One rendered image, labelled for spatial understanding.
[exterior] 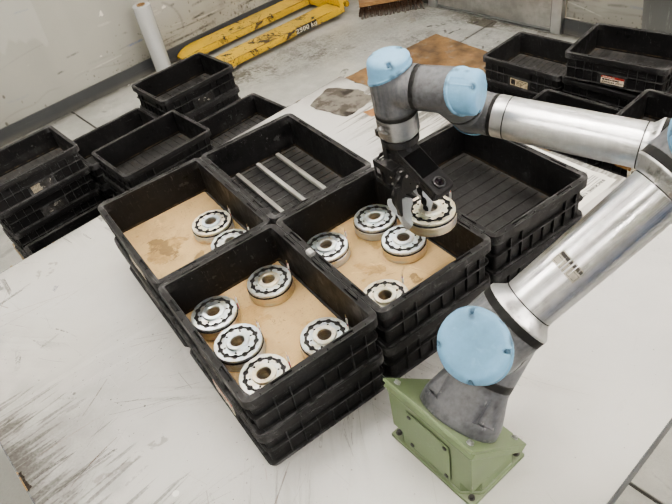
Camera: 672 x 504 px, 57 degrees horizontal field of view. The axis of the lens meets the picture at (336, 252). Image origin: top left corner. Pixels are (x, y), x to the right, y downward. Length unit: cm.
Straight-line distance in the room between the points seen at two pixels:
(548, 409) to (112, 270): 120
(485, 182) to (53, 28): 339
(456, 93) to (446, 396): 50
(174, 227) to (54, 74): 296
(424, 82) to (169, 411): 88
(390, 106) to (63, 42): 363
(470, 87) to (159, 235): 97
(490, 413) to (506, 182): 71
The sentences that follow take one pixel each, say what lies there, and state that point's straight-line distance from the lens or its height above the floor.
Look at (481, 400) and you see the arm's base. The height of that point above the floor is 90.
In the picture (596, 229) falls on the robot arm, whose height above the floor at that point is 121.
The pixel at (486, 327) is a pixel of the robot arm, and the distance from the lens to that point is 92.
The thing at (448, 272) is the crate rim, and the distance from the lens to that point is 126.
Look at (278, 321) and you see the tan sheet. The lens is 135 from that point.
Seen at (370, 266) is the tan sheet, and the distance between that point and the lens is 143.
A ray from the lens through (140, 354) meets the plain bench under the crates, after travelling 160.
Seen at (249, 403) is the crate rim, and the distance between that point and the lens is 112.
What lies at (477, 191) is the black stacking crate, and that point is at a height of 83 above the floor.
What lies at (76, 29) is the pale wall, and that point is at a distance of 456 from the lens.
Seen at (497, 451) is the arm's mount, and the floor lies 82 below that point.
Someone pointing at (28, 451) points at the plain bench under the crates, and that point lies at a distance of 157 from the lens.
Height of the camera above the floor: 181
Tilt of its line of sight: 41 degrees down
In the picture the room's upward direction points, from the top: 12 degrees counter-clockwise
